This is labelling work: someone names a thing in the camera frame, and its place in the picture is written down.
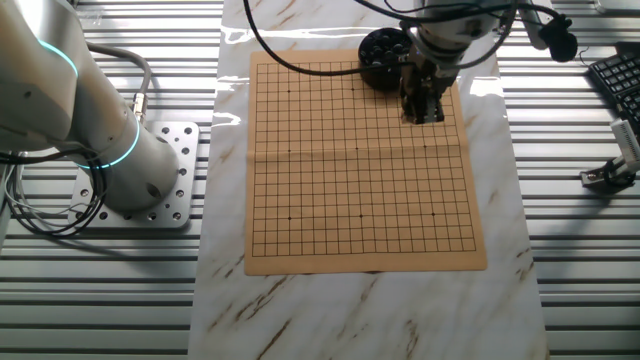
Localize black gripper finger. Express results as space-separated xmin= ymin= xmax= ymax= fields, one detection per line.
xmin=401 ymin=92 xmax=420 ymax=124
xmin=418 ymin=97 xmax=446 ymax=126

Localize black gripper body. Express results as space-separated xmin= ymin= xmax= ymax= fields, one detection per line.
xmin=399 ymin=57 xmax=459 ymax=104

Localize tan go board mat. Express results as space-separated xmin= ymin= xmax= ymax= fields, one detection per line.
xmin=243 ymin=45 xmax=489 ymax=277

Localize black round stone bowl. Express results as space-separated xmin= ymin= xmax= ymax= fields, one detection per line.
xmin=357 ymin=27 xmax=416 ymax=93

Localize pile of black go stones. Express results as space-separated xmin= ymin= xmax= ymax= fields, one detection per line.
xmin=360 ymin=29 xmax=412 ymax=66

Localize black keyboard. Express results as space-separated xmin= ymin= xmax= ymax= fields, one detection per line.
xmin=587 ymin=41 xmax=640 ymax=137

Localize grey flat device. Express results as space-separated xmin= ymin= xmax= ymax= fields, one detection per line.
xmin=593 ymin=0 xmax=640 ymax=15

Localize white marble pattern sheet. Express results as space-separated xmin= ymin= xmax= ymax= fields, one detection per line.
xmin=187 ymin=0 xmax=551 ymax=360

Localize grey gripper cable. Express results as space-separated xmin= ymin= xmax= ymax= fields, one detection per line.
xmin=404 ymin=14 xmax=517 ymax=71

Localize thin black cable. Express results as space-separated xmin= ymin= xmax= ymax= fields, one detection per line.
xmin=352 ymin=0 xmax=426 ymax=25

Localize thick black camera cable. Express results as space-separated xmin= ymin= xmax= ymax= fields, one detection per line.
xmin=243 ymin=0 xmax=416 ymax=78

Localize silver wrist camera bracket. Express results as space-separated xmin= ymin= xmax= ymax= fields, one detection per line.
xmin=517 ymin=2 xmax=549 ymax=51

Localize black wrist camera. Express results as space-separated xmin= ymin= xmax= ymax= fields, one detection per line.
xmin=537 ymin=13 xmax=580 ymax=64

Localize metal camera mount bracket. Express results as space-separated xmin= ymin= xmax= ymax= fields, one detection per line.
xmin=579 ymin=158 xmax=639 ymax=191

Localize silver depth camera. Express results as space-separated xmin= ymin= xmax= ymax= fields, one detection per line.
xmin=609 ymin=117 xmax=640 ymax=174

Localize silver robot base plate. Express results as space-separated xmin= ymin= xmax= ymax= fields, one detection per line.
xmin=67 ymin=121 xmax=200 ymax=230

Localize thick grey base cable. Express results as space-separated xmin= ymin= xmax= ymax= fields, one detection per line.
xmin=83 ymin=42 xmax=154 ymax=125

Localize black cable bundle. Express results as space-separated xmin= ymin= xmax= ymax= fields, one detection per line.
xmin=0 ymin=144 xmax=110 ymax=238

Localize thin white cables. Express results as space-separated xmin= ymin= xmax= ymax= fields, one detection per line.
xmin=3 ymin=162 xmax=76 ymax=234

